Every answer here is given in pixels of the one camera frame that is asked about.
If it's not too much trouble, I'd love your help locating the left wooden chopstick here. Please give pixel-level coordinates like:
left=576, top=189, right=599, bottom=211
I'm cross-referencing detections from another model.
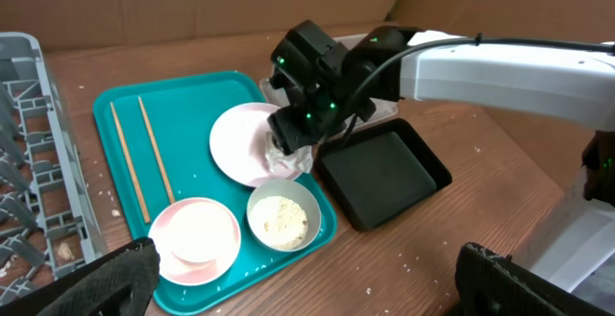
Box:
left=110, top=102, right=151, bottom=224

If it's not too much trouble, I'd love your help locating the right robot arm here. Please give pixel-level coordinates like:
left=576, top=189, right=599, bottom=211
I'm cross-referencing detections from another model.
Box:
left=268, top=21, right=614, bottom=204

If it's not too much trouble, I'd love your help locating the grey bowl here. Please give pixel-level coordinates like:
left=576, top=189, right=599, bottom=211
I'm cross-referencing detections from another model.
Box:
left=246, top=180, right=323, bottom=253

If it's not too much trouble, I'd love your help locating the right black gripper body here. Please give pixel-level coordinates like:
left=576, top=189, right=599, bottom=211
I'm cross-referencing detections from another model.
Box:
left=267, top=80, right=377, bottom=156

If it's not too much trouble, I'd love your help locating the wooden chopstick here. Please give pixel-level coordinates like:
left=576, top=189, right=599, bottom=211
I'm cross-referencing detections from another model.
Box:
left=110, top=102, right=151, bottom=224
left=137, top=96, right=176, bottom=205

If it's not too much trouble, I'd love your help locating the large white plate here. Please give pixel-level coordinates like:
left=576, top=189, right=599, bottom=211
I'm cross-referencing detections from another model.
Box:
left=209, top=103, right=301, bottom=187

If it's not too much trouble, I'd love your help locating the right wooden chopstick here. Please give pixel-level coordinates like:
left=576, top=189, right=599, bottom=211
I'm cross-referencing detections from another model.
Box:
left=137, top=96, right=176, bottom=205

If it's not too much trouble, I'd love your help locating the white cup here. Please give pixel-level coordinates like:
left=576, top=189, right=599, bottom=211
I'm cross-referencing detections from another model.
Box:
left=169, top=200, right=236, bottom=263

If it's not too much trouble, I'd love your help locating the clear plastic bin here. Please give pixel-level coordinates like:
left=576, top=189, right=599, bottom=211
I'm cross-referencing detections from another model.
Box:
left=258, top=34, right=398, bottom=129

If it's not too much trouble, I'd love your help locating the grey dishwasher rack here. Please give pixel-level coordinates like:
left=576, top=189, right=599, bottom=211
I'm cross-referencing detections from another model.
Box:
left=1, top=32, right=108, bottom=304

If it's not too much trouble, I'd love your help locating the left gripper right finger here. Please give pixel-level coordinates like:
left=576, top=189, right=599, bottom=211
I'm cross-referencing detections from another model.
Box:
left=454, top=242, right=610, bottom=316

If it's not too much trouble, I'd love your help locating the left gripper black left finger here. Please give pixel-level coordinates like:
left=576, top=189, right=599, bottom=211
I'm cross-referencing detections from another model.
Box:
left=1, top=237, right=160, bottom=316

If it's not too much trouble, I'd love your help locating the black plastic tray bin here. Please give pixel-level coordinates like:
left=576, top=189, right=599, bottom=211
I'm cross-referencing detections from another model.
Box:
left=314, top=118, right=453, bottom=231

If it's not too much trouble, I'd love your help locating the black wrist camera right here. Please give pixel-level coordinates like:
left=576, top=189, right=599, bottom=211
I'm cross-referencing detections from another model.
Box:
left=270, top=20, right=349, bottom=107

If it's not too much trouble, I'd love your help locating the white tissue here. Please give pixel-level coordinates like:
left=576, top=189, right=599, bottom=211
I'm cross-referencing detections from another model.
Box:
left=264, top=132, right=313, bottom=173

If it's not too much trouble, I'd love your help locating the teal plastic tray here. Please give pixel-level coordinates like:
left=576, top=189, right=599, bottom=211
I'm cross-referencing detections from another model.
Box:
left=92, top=71, right=337, bottom=315

